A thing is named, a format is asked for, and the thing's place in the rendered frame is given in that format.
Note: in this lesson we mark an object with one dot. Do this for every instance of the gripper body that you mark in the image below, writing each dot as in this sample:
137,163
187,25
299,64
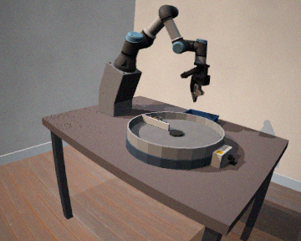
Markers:
202,70

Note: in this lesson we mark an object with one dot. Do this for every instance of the blue open crate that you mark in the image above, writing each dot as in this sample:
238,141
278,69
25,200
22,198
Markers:
209,116

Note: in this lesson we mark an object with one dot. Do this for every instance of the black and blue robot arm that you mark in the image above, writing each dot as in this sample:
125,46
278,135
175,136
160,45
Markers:
134,41

